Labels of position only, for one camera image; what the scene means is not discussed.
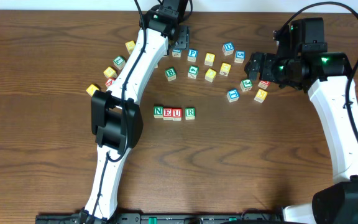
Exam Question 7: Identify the red U block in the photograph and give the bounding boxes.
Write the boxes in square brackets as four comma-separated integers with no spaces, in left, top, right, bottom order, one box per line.
[172,108,182,121]

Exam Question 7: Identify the red E block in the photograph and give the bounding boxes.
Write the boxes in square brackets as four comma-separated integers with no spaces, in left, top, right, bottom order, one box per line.
[163,108,173,120]

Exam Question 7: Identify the green N block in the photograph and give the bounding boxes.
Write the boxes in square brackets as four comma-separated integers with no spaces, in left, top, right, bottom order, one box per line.
[154,106,163,119]

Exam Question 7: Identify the green R block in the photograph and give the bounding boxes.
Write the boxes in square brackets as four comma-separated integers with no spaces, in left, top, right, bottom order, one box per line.
[185,108,196,120]

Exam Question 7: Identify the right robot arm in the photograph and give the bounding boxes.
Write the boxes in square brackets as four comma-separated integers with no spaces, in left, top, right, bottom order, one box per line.
[244,17,358,223]

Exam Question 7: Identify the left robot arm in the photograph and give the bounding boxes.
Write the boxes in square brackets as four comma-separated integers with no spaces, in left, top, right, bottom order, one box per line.
[71,0,193,223]

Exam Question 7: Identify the blue P block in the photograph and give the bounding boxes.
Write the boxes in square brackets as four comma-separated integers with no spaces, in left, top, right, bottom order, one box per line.
[187,49,198,62]

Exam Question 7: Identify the red M block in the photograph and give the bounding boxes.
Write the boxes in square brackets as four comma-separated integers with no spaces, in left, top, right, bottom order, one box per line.
[258,80,270,90]

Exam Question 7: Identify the green J block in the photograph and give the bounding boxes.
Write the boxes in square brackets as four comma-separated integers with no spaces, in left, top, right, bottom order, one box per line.
[240,79,253,92]

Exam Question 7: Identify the blue 5 block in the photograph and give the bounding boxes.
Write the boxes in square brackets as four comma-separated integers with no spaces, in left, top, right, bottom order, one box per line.
[234,50,246,63]

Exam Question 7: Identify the yellow K block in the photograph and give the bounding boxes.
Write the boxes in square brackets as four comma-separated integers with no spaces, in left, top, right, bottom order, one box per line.
[254,89,268,103]

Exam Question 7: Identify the green 4 block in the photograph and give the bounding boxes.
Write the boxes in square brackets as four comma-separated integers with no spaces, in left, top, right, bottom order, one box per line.
[188,65,199,79]

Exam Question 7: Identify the yellow S block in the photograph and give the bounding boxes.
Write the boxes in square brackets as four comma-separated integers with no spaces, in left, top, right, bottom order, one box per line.
[204,52,216,67]

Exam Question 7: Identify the green B block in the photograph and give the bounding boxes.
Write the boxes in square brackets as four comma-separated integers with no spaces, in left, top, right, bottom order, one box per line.
[165,67,177,82]

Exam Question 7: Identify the yellow G block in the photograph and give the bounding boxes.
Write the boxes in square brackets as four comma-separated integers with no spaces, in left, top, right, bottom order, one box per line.
[219,63,231,77]

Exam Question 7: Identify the blue D block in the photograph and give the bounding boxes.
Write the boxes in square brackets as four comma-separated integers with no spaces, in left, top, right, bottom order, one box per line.
[223,42,234,56]

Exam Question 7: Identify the yellow O block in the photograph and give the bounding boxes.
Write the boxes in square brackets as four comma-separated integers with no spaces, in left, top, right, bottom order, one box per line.
[205,68,217,83]

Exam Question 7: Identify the plain yellow block top left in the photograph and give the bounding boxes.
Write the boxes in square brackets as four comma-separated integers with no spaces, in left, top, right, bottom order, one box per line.
[125,40,136,55]

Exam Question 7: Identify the green L block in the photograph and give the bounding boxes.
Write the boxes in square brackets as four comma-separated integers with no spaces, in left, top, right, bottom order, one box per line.
[113,55,126,70]

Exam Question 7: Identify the red A block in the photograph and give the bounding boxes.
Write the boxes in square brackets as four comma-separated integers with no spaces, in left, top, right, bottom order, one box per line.
[105,78,116,88]

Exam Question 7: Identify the yellow block far left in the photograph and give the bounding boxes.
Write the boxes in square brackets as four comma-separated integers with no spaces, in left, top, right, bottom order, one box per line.
[86,84,99,96]

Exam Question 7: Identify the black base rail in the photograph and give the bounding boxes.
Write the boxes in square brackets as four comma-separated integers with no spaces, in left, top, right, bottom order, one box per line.
[35,208,284,224]

